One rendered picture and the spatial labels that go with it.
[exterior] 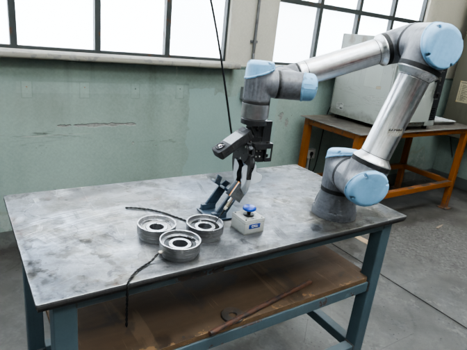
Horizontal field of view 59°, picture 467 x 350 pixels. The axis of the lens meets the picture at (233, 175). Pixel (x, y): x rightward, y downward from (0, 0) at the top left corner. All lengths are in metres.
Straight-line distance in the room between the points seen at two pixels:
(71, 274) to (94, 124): 1.73
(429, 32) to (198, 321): 1.00
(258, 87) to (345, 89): 2.36
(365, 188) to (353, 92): 2.17
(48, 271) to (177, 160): 2.00
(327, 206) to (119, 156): 1.68
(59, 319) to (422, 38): 1.10
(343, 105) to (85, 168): 1.98
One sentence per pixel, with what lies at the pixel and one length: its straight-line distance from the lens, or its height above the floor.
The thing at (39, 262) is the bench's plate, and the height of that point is 0.80.
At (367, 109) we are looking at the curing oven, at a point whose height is 0.91.
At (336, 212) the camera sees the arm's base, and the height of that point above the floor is 0.83.
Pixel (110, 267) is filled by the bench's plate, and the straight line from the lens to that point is 1.04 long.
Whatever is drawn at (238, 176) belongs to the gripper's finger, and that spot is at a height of 0.96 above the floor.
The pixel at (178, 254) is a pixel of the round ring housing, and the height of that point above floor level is 0.83.
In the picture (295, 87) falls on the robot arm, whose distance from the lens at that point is 1.12.
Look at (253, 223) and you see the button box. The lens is 1.21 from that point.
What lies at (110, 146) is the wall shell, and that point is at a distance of 2.73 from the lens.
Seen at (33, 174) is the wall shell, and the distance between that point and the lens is 2.68.
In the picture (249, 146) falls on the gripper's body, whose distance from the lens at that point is 1.12.
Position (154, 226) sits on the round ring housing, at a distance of 1.18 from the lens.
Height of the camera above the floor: 1.35
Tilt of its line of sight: 19 degrees down
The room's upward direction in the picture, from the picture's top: 6 degrees clockwise
